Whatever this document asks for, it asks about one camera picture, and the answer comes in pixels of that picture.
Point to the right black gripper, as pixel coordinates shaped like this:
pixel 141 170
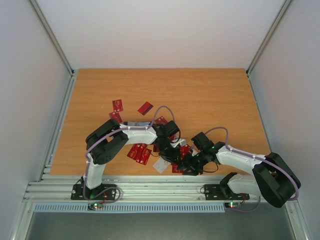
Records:
pixel 192 162

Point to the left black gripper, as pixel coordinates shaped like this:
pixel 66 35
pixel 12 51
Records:
pixel 171 157

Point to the white card bottom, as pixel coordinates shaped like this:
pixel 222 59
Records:
pixel 160 165

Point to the blue leather card holder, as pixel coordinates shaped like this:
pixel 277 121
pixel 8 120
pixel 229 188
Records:
pixel 136 124

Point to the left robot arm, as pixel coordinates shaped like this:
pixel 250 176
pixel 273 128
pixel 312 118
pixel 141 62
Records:
pixel 105 143

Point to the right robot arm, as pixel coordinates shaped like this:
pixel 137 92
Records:
pixel 267 176

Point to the red VIP card right stack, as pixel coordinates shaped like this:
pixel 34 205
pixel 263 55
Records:
pixel 184 150

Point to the red card magnetic stripe back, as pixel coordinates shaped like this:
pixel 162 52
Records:
pixel 145 108

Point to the red card near left gripper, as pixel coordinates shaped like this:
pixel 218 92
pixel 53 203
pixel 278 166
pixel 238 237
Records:
pixel 116 116

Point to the red card far left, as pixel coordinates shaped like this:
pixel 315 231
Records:
pixel 117 105

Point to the right controller board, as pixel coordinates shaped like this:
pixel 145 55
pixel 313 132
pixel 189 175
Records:
pixel 232 204

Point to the controller board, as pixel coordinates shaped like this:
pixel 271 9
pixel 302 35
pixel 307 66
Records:
pixel 232 204
pixel 95 206

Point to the left controller board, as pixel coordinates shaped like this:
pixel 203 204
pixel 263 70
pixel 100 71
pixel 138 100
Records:
pixel 95 206

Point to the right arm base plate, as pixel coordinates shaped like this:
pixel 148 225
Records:
pixel 212 192

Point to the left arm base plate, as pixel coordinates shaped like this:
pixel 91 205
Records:
pixel 107 192

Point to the aluminium rail frame front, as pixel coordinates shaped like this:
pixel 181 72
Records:
pixel 134 188

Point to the grey slotted cable duct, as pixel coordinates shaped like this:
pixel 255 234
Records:
pixel 130 208

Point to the right aluminium corner post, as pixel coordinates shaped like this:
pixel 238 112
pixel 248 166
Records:
pixel 269 34

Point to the aluminium corner post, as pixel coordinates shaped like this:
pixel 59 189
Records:
pixel 48 30
pixel 269 34

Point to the left aluminium corner post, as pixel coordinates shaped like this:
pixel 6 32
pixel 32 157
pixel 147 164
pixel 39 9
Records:
pixel 48 30

